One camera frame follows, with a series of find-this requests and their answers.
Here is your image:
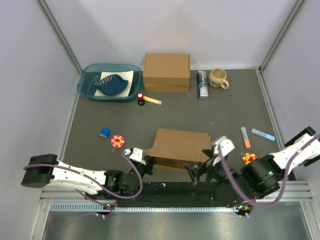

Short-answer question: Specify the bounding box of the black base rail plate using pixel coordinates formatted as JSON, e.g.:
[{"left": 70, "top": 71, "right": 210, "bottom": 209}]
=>
[{"left": 118, "top": 182, "right": 242, "bottom": 207}]

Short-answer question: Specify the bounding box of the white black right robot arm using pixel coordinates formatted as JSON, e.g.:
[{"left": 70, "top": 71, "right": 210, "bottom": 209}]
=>
[{"left": 184, "top": 126, "right": 320, "bottom": 206}]

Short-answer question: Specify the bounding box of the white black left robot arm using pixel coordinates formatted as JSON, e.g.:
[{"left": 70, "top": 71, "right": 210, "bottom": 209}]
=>
[{"left": 21, "top": 153, "right": 155, "bottom": 199}]

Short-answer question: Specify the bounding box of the blue small eraser block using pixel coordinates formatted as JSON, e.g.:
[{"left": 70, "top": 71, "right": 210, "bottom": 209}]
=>
[{"left": 99, "top": 127, "right": 111, "bottom": 138}]

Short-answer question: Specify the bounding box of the folded cardboard box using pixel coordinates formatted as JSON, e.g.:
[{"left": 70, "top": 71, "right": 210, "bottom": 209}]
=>
[
  {"left": 143, "top": 53, "right": 190, "bottom": 86},
  {"left": 144, "top": 84, "right": 190, "bottom": 93}
]

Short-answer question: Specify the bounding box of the teal plastic bin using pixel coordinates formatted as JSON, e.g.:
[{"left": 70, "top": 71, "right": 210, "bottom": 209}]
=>
[{"left": 77, "top": 63, "right": 143, "bottom": 102}]

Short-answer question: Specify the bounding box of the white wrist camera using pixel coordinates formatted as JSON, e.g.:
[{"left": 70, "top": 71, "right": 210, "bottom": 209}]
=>
[
  {"left": 211, "top": 136, "right": 235, "bottom": 157},
  {"left": 124, "top": 147, "right": 147, "bottom": 166}
]

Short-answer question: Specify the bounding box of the lower folded cardboard box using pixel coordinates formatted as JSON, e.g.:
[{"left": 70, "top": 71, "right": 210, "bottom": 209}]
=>
[{"left": 144, "top": 84, "right": 190, "bottom": 93}]

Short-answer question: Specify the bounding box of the light blue marker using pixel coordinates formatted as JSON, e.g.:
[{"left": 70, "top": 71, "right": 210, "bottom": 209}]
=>
[{"left": 251, "top": 128, "right": 276, "bottom": 142}]

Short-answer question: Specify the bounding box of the upper folded cardboard box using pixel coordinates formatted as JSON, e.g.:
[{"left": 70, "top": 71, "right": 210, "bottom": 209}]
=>
[{"left": 143, "top": 53, "right": 190, "bottom": 86}]

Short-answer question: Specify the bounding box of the orange grey marker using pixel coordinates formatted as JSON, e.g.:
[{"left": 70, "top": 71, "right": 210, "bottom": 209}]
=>
[{"left": 240, "top": 126, "right": 251, "bottom": 149}]

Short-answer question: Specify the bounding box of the orange flower toy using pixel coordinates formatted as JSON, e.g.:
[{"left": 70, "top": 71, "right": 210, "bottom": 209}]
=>
[{"left": 242, "top": 152, "right": 258, "bottom": 165}]

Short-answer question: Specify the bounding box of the brown cardboard box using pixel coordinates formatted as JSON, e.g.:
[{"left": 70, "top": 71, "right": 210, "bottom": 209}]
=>
[{"left": 145, "top": 128, "right": 211, "bottom": 170}]

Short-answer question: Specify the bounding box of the red black stamp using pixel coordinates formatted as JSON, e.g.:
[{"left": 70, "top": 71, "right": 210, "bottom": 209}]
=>
[{"left": 137, "top": 93, "right": 145, "bottom": 106}]

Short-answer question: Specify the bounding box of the beige ceramic mug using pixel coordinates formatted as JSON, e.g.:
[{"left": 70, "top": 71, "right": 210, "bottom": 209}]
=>
[{"left": 208, "top": 68, "right": 230, "bottom": 90}]

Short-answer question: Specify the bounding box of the blue toothpaste box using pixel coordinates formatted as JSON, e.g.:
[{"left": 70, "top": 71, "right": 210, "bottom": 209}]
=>
[{"left": 196, "top": 70, "right": 209, "bottom": 101}]

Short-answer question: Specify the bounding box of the dark blue shoe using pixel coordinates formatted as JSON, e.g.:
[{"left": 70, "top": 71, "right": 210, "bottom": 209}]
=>
[{"left": 93, "top": 74, "right": 129, "bottom": 96}]

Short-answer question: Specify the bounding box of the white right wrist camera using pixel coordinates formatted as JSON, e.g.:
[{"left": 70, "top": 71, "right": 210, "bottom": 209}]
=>
[{"left": 211, "top": 136, "right": 235, "bottom": 157}]

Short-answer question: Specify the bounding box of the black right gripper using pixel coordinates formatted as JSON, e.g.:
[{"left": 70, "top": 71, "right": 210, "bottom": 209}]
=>
[{"left": 184, "top": 148, "right": 241, "bottom": 185}]

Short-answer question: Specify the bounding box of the grey slotted cable duct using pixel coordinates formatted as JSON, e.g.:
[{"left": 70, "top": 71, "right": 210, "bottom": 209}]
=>
[{"left": 49, "top": 199, "right": 251, "bottom": 215}]

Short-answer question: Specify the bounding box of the yellow highlighter marker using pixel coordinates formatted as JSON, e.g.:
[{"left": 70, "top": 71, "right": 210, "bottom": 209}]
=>
[{"left": 143, "top": 96, "right": 162, "bottom": 105}]

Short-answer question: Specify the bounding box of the pink flower toy left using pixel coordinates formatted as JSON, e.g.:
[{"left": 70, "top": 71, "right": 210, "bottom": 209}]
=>
[{"left": 110, "top": 135, "right": 125, "bottom": 152}]

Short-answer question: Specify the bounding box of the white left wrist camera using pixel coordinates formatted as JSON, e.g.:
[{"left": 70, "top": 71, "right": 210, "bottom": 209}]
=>
[{"left": 124, "top": 147, "right": 147, "bottom": 166}]

